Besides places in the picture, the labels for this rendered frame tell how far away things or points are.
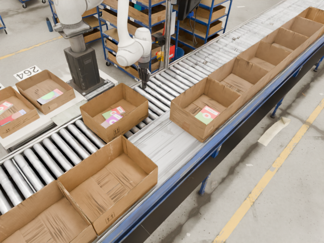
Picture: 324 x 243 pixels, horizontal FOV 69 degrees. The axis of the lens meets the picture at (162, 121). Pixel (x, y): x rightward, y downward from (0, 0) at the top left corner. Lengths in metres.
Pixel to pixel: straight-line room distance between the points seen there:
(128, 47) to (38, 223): 1.00
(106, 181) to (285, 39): 2.16
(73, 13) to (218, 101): 1.17
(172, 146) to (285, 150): 1.71
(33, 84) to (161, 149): 1.31
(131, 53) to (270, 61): 1.43
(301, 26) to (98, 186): 2.61
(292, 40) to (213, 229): 1.91
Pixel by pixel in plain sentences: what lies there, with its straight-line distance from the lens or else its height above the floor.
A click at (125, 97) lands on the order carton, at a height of 0.79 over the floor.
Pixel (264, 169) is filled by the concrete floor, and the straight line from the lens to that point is 2.66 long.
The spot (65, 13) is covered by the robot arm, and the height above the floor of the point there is 1.39.
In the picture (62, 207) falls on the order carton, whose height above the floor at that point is 0.89.
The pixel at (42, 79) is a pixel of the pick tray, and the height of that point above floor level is 0.77.
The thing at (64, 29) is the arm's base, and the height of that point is 1.27.
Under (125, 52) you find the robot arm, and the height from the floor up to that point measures 1.37.
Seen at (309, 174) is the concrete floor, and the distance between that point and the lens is 2.86.
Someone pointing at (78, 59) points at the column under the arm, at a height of 1.06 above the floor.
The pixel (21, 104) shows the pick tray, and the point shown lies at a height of 0.76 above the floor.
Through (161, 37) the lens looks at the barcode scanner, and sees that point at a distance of 2.14.
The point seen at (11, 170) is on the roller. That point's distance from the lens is 1.76.
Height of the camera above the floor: 2.06
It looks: 47 degrees down
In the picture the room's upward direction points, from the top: 3 degrees clockwise
